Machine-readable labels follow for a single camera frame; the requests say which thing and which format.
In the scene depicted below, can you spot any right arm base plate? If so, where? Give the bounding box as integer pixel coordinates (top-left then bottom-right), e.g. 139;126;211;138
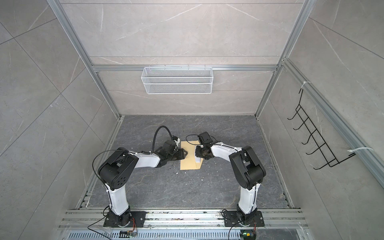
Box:
221;210;265;227

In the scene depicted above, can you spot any tan paper envelope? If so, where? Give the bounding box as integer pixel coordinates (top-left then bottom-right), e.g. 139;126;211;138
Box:
180;141;203;170

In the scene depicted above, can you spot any right black camera cable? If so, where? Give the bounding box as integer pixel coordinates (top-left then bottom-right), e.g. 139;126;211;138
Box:
185;134;201;147

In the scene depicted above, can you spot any black camera cable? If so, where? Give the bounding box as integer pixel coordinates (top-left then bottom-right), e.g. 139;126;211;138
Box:
185;134;201;147
150;125;175;154

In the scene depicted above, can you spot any black wire hook rack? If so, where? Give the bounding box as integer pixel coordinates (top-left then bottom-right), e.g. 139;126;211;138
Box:
287;89;356;171

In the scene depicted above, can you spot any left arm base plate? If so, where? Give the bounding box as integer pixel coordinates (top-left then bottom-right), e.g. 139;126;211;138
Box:
103;211;147;228

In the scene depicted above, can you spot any slotted cable duct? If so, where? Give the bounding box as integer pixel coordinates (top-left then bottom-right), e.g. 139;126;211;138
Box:
65;229;242;240

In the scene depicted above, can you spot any left black camera cable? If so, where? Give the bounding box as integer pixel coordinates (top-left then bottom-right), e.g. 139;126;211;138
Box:
150;125;175;154

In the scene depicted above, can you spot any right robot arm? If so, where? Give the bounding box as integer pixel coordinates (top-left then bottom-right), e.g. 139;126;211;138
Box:
195;132;266;226

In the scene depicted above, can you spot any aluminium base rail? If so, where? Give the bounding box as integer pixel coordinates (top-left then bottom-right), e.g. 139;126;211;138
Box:
58;209;310;232

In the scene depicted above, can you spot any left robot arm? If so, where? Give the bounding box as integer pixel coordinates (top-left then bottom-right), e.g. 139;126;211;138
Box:
97;140;188;227

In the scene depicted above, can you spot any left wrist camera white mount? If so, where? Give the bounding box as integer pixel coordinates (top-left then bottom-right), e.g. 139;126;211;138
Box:
172;136;181;149

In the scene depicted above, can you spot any white wire mesh basket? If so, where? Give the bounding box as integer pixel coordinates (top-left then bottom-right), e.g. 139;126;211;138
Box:
141;67;214;95

